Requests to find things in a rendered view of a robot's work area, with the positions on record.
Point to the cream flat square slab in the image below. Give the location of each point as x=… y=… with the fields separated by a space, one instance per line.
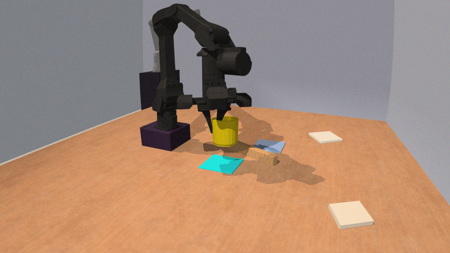
x=350 y=214
x=325 y=137

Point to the olive-yellow cup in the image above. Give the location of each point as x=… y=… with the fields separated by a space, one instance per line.
x=225 y=132

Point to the brown wooden beam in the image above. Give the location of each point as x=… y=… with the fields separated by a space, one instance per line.
x=255 y=153

